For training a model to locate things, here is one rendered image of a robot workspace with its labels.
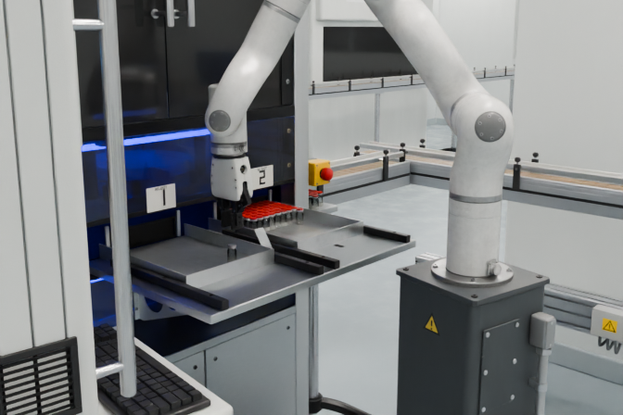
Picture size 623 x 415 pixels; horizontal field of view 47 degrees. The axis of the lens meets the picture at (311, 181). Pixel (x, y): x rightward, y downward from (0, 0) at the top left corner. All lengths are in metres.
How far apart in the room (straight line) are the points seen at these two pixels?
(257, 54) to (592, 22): 1.77
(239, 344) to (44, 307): 1.12
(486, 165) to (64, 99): 0.95
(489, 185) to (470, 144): 0.12
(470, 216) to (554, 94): 1.55
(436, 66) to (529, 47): 1.60
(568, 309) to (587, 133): 0.81
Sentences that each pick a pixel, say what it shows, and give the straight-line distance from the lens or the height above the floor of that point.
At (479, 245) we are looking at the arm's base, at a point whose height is 0.95.
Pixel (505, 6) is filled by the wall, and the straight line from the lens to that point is 10.62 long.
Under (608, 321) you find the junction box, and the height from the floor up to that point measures 0.51.
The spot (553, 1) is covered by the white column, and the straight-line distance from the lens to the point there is 3.15.
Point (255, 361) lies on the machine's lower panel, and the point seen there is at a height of 0.48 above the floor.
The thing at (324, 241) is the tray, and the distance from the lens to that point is 1.85.
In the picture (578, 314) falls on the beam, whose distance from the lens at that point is 2.62.
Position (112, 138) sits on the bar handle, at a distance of 1.04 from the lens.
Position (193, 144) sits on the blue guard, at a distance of 1.84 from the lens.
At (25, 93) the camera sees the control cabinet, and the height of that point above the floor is 1.35.
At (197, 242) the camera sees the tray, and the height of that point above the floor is 0.88.
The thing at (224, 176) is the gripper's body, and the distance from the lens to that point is 1.65.
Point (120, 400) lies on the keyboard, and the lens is 1.27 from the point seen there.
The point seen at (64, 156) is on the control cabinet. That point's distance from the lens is 1.01.
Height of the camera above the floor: 1.42
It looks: 12 degrees down
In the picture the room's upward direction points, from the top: straight up
